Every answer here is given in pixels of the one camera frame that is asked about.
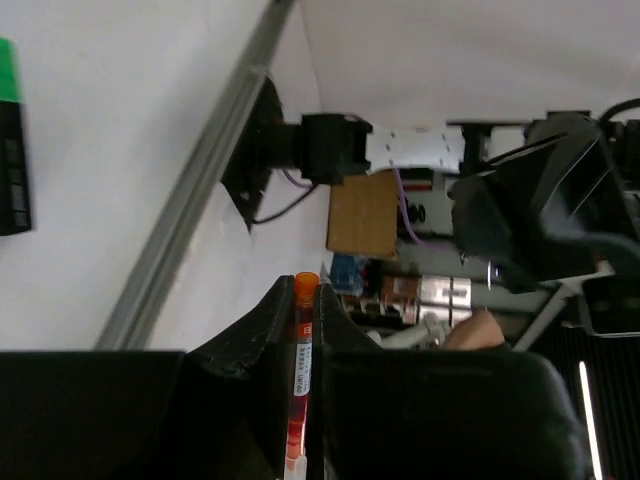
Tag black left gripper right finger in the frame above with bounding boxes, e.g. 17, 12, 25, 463
313, 284, 585, 479

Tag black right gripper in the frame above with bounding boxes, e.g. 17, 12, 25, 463
448, 112, 639, 293

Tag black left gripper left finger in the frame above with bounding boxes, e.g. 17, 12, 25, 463
1, 276, 294, 479

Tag red pen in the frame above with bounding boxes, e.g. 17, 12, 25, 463
284, 272, 320, 480

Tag brown cardboard box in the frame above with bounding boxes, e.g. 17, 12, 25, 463
326, 170, 399, 259

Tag black green-capped highlighter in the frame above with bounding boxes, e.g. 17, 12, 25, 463
1, 38, 32, 236

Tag aluminium front rail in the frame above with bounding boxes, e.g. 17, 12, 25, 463
94, 1, 294, 351

